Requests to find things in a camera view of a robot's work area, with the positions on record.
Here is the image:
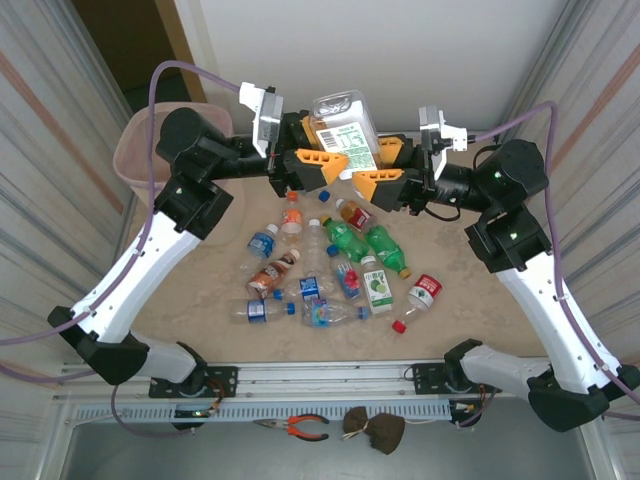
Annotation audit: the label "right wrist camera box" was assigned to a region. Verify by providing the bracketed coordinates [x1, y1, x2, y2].
[417, 104, 470, 184]

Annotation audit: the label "clear bottle green label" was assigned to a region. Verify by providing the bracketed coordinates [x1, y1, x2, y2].
[310, 88, 381, 171]

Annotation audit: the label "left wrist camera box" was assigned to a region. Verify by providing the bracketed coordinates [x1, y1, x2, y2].
[238, 81, 286, 157]

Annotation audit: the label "orange handled pliers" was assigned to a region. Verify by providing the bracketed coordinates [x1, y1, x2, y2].
[252, 413, 331, 442]

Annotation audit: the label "aluminium mounting rail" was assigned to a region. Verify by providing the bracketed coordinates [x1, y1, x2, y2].
[52, 355, 599, 401]

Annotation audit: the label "blue-capped bottle colourful label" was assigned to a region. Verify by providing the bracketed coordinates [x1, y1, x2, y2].
[299, 298, 372, 330]

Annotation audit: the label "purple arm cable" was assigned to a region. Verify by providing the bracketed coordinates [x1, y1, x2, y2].
[0, 59, 247, 440]
[457, 99, 640, 429]

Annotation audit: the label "red label tea bottle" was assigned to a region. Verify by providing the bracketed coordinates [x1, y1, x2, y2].
[334, 197, 379, 234]

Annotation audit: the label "white slotted cable duct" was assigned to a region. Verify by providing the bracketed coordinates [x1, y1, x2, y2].
[67, 399, 454, 426]

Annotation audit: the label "orange soda bottle orange cap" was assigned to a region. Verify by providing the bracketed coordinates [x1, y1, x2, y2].
[279, 191, 305, 245]

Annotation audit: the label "red label bottle red cap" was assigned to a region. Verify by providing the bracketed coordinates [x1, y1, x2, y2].
[391, 273, 444, 335]

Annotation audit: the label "aluminium frame bar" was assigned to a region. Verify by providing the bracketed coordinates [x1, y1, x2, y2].
[227, 130, 501, 146]

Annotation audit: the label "blue label bottle white cap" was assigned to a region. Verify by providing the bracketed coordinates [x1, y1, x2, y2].
[239, 223, 280, 274]

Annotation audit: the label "blue-capped bottle red flower label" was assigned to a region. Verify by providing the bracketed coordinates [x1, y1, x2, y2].
[325, 244, 364, 301]

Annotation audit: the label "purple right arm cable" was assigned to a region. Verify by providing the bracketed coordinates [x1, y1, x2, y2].
[457, 99, 640, 429]

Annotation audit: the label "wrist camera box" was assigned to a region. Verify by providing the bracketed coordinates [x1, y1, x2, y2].
[417, 104, 470, 184]
[238, 81, 286, 157]

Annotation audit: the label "brown wooden board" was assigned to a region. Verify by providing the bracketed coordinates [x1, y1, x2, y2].
[153, 0, 207, 104]

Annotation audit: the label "grey metal tray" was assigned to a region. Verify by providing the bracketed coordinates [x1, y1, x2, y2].
[37, 397, 619, 480]

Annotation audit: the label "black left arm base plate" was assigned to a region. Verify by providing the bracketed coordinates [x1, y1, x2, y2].
[148, 365, 239, 400]

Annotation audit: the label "pink trash bin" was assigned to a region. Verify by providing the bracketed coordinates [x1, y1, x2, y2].
[112, 102, 234, 194]

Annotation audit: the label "brown coffee drink bottle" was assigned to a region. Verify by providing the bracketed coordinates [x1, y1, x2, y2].
[244, 249, 302, 300]

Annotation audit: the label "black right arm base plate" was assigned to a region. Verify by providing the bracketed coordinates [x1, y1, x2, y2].
[411, 360, 504, 397]

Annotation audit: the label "unlabelled clear bottle white cap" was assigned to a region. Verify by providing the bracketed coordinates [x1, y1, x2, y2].
[303, 217, 327, 279]

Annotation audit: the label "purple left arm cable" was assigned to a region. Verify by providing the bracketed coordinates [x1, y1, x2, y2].
[0, 59, 247, 440]

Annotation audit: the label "brown cloth pouch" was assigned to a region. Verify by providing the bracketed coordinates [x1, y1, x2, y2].
[342, 405, 407, 457]

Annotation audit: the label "green soda bottle yellow cap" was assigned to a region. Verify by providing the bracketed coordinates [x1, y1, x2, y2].
[364, 224, 414, 280]
[319, 214, 372, 265]

